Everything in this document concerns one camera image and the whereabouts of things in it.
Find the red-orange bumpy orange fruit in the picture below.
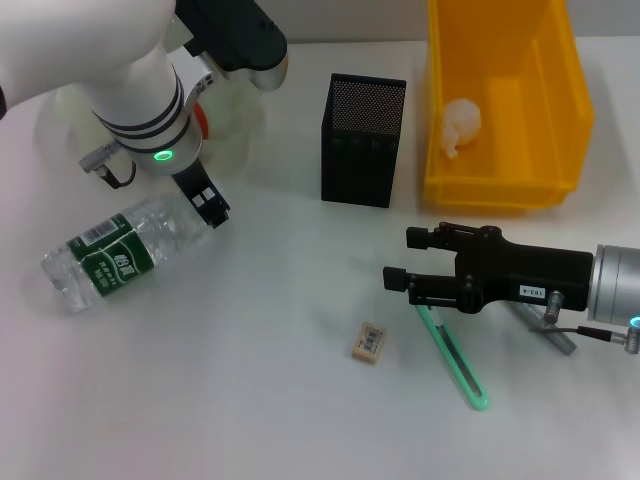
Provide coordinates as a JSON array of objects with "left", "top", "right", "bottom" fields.
[{"left": 192, "top": 102, "right": 210, "bottom": 140}]

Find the left gripper cable with plug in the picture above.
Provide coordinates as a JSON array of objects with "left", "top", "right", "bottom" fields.
[{"left": 79, "top": 142, "right": 139, "bottom": 190}]

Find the white paper ball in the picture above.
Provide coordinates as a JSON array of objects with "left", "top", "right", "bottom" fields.
[{"left": 439, "top": 98, "right": 484, "bottom": 160}]

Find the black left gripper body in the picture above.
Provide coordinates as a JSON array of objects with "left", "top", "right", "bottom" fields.
[{"left": 172, "top": 159, "right": 221, "bottom": 209}]

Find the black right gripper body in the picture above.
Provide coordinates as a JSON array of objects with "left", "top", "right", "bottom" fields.
[{"left": 452, "top": 225, "right": 596, "bottom": 315}]

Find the yellow plastic storage bin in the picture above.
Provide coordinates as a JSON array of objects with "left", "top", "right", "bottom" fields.
[{"left": 423, "top": 0, "right": 596, "bottom": 211}]

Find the right gripper cable with plug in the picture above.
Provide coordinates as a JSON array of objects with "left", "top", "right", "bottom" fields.
[{"left": 529, "top": 292, "right": 640, "bottom": 355}]

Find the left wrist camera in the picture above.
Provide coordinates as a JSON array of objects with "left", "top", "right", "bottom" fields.
[{"left": 169, "top": 0, "right": 290, "bottom": 92}]

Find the mint green utility knife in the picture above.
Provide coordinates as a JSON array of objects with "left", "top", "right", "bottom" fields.
[{"left": 414, "top": 305, "right": 491, "bottom": 412}]

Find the beige eraser with barcode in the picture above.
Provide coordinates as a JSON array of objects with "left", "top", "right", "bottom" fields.
[{"left": 351, "top": 321, "right": 387, "bottom": 361}]

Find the black mesh pen holder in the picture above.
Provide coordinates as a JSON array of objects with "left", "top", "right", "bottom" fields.
[{"left": 321, "top": 73, "right": 407, "bottom": 209}]

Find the clear green-label water bottle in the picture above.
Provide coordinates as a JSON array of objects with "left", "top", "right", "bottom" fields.
[{"left": 40, "top": 193, "right": 226, "bottom": 315}]

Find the gripper cable with plug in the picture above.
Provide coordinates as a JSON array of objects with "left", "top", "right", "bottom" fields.
[
  {"left": 79, "top": 142, "right": 139, "bottom": 190},
  {"left": 529, "top": 292, "right": 640, "bottom": 355}
]

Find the pale green wavy fruit plate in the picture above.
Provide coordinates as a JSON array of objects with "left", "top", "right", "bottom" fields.
[{"left": 37, "top": 74, "right": 269, "bottom": 156}]

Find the grey glitter pen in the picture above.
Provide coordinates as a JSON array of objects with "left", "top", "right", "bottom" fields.
[{"left": 509, "top": 302, "right": 576, "bottom": 356}]

